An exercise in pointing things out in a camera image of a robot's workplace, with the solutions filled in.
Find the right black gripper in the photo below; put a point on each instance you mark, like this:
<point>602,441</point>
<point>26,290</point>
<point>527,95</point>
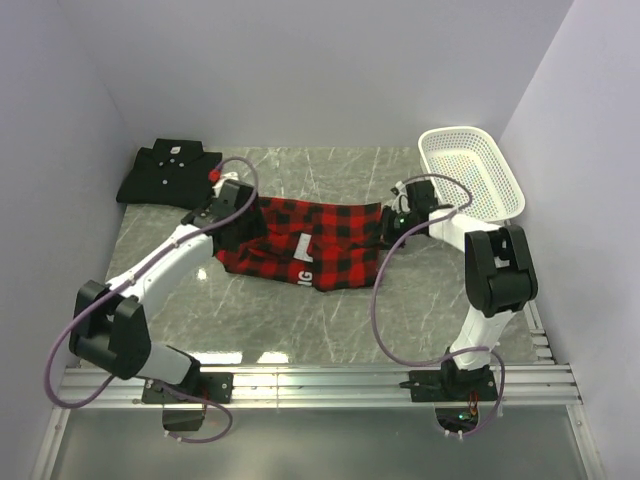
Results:
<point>389,240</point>

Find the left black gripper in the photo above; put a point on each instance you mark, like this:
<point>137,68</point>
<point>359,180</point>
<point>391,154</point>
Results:
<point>257,226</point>

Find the red black plaid shirt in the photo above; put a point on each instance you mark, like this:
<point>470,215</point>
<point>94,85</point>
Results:
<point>324,246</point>

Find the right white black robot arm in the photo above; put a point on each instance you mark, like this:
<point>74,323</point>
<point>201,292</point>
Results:
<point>499,273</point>

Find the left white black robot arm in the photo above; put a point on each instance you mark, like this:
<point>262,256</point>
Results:
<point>112,332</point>

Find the white plastic mesh basket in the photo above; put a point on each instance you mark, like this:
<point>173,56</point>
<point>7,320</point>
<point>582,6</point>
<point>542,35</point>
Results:
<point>471,156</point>

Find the folded black button shirt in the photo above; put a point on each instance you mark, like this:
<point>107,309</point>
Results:
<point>172,173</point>

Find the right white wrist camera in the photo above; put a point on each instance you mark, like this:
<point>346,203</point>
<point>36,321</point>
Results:
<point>400,203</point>

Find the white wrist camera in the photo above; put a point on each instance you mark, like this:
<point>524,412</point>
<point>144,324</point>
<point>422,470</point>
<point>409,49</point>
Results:
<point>400,203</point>
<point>218,179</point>

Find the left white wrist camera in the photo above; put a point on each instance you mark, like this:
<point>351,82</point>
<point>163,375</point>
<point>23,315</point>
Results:
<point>218,179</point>

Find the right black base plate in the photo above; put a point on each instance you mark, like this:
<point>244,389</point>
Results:
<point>430,387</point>

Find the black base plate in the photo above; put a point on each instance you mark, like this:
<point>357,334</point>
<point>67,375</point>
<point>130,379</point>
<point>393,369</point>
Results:
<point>430,387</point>
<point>211,386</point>

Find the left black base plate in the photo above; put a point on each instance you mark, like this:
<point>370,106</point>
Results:
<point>211,386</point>

